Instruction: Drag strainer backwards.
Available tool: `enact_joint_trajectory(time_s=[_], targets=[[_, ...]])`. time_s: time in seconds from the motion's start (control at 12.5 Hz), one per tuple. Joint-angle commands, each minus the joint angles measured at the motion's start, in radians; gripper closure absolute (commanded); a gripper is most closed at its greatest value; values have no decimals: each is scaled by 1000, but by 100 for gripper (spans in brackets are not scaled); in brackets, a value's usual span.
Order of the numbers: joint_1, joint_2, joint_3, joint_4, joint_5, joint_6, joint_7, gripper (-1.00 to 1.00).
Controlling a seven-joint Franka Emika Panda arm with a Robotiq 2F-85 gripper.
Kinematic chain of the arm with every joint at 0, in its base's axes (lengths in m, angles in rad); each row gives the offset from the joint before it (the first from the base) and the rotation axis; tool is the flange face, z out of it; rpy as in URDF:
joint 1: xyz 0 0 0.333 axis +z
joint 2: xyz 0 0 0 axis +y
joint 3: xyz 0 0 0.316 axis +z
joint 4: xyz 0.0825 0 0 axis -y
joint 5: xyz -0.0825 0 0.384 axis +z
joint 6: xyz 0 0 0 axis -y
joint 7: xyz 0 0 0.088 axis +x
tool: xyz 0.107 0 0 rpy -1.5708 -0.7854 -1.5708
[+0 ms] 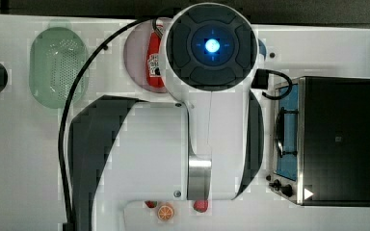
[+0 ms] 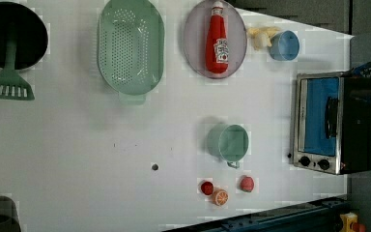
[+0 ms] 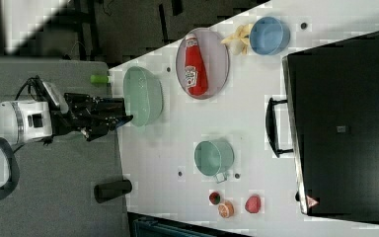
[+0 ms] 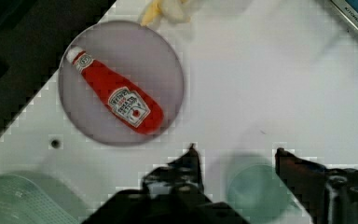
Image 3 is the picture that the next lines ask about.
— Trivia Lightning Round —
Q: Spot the black toaster oven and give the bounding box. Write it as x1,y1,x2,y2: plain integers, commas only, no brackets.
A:
282,31,379,224

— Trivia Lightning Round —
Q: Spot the peeled toy banana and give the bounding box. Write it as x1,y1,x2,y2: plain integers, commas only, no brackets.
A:
221,24,253,55

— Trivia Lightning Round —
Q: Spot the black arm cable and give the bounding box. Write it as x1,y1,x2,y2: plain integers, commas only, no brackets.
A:
14,76,44,101

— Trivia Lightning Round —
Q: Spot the black oven door handle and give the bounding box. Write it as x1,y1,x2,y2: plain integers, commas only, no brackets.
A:
265,98,293,158

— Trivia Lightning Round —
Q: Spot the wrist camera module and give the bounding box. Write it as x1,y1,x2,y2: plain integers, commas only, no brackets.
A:
39,82,68,114

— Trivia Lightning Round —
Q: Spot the green metal cup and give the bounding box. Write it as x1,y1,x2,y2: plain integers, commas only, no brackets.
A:
193,138,234,184

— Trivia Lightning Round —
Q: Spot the green plastic strainer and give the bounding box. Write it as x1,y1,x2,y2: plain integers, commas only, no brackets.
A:
123,66,163,127

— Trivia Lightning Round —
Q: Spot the red strawberry toy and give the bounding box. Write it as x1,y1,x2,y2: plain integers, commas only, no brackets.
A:
245,195,262,213

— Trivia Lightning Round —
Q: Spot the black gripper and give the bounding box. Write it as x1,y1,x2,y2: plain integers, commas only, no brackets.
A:
50,93,133,141

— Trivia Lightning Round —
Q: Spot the green cylinder post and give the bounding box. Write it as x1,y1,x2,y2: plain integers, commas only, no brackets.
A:
90,75,111,84

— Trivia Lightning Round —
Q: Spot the black cylinder post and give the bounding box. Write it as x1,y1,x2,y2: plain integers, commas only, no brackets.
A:
94,180,132,203

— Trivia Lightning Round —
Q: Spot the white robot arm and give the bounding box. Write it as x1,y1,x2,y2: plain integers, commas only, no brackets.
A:
0,93,133,146

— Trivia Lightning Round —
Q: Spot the red ketchup bottle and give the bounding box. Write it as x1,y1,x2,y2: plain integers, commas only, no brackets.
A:
185,34,208,96

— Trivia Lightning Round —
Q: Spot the small red green fruit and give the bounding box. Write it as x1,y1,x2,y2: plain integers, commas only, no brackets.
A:
209,192,221,205

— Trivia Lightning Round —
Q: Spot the blue bowl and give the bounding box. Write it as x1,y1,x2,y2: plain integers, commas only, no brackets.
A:
249,17,290,55

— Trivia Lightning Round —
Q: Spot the orange slice toy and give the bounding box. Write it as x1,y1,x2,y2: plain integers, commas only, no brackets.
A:
218,200,234,218

